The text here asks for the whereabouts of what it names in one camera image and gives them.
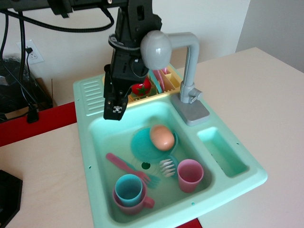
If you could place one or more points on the pink upright plate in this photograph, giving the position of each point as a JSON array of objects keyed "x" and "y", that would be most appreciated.
[{"x": 159, "y": 78}]

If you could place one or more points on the teal small bowl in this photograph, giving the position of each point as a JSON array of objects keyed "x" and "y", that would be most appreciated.
[{"x": 176, "y": 142}]

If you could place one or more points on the black box corner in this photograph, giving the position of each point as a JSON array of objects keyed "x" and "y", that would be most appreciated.
[{"x": 10, "y": 197}]

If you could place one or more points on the mint green toy sink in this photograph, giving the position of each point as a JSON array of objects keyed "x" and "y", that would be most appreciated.
[{"x": 229, "y": 168}]

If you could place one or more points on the yellow dish rack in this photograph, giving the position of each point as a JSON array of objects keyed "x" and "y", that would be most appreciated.
[{"x": 172, "y": 82}]

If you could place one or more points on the white wall outlet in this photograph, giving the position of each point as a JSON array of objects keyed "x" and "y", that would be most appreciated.
[{"x": 34, "y": 57}]

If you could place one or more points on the pink toy mug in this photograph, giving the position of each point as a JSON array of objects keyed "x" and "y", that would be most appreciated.
[{"x": 146, "y": 202}]

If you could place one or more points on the teal dish brush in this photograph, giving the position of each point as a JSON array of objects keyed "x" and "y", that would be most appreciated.
[{"x": 169, "y": 167}]

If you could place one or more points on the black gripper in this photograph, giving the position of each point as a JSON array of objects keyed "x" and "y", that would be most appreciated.
[{"x": 126, "y": 64}]

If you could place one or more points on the pink toy fork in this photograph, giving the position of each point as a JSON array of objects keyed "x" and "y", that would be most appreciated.
[{"x": 123, "y": 166}]

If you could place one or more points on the teal toy plate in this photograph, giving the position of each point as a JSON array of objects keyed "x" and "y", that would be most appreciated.
[{"x": 144, "y": 150}]

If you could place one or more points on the pink toy cup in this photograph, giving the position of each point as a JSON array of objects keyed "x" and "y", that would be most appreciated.
[{"x": 190, "y": 173}]

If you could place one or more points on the beige toy egg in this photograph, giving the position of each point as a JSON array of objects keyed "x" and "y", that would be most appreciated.
[{"x": 161, "y": 137}]

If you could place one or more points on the grey toy faucet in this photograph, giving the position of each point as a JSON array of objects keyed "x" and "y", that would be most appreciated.
[{"x": 156, "y": 48}]

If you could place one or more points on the black cable plug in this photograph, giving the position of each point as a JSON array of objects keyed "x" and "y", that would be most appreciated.
[{"x": 32, "y": 115}]

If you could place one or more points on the red toy tomato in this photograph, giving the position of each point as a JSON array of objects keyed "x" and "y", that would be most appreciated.
[{"x": 142, "y": 88}]

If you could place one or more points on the blue toy cup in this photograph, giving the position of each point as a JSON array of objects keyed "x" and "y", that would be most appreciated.
[{"x": 128, "y": 189}]

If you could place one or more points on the teal upright plate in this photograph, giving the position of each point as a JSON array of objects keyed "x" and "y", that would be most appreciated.
[{"x": 156, "y": 82}]

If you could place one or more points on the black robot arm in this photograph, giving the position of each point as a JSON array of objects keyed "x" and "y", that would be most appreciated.
[{"x": 133, "y": 20}]

